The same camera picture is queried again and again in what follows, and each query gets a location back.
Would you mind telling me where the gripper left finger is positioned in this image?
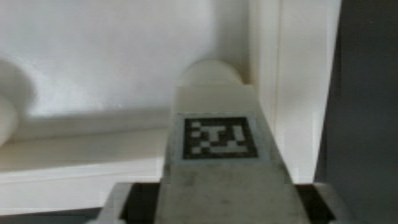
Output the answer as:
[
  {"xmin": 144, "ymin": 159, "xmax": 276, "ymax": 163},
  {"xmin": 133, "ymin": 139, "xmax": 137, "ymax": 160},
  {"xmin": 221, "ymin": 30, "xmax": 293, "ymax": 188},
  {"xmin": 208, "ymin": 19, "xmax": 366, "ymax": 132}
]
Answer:
[{"xmin": 87, "ymin": 183, "xmax": 133, "ymax": 224}]

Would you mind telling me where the white table leg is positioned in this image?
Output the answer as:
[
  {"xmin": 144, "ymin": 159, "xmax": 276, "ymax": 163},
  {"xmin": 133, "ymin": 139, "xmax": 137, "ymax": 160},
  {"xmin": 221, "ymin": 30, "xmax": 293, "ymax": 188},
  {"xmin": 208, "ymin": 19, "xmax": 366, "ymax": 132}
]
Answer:
[{"xmin": 155, "ymin": 60, "xmax": 311, "ymax": 224}]

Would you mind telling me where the white square table top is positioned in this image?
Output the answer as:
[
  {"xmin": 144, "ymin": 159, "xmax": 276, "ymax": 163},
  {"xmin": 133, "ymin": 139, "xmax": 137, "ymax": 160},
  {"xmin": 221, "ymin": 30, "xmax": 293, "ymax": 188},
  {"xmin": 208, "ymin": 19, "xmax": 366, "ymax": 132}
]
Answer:
[{"xmin": 0, "ymin": 0, "xmax": 343, "ymax": 215}]

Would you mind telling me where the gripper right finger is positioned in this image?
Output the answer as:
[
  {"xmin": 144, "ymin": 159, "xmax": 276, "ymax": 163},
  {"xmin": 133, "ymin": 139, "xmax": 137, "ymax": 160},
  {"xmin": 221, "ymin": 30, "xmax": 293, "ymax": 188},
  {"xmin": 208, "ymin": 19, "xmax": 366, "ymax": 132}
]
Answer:
[{"xmin": 315, "ymin": 182, "xmax": 356, "ymax": 224}]

